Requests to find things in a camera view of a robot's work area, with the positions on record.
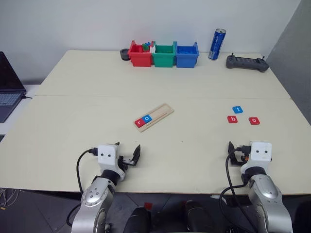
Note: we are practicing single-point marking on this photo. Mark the red plastic bin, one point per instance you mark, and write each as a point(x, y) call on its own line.
point(140, 59)

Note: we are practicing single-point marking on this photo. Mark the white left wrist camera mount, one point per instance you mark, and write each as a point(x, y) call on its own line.
point(108, 155)

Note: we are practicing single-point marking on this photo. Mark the blue plastic bin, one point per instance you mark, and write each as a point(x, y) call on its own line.
point(185, 60)

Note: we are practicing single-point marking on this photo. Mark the red letter tile r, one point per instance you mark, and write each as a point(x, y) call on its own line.
point(139, 123)

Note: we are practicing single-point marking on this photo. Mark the black round holder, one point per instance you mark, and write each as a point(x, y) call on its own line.
point(124, 55)

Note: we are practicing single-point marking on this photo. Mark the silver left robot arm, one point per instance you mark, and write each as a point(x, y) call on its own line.
point(94, 194)

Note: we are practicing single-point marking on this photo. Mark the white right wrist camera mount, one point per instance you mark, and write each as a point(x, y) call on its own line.
point(261, 151)

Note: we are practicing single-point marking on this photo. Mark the small red object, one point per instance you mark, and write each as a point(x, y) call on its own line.
point(148, 205)

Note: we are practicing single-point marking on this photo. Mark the red letter tile o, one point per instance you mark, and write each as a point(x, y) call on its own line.
point(254, 121)

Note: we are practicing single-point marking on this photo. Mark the blue drink can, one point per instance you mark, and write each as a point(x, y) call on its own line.
point(217, 44)

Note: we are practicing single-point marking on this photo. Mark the red letter tile b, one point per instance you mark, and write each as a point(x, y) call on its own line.
point(232, 119)

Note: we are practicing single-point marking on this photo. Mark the grey remote controller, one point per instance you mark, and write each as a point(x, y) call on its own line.
point(246, 63)

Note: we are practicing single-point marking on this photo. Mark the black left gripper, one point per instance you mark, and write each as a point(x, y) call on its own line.
point(127, 163)

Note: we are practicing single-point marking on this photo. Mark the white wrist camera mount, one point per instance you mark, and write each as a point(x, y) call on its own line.
point(108, 155)
point(261, 151)

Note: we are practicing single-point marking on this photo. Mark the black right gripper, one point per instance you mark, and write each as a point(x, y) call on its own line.
point(243, 151)

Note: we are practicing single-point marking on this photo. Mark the green plastic bin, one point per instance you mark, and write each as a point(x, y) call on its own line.
point(164, 60)

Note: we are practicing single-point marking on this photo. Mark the blue letter tile o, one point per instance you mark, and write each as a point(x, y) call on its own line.
point(147, 118)

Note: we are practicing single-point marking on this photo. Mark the dark laptop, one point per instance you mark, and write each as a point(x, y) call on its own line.
point(8, 82)

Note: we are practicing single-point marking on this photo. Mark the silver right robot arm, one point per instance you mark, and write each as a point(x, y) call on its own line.
point(264, 191)

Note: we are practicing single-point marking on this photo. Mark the green and blue small pieces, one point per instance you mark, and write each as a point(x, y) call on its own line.
point(145, 46)

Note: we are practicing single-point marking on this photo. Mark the white small piece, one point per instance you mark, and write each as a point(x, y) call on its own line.
point(152, 48)

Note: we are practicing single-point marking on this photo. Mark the wooden letter tray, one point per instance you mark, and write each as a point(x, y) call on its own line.
point(160, 112)

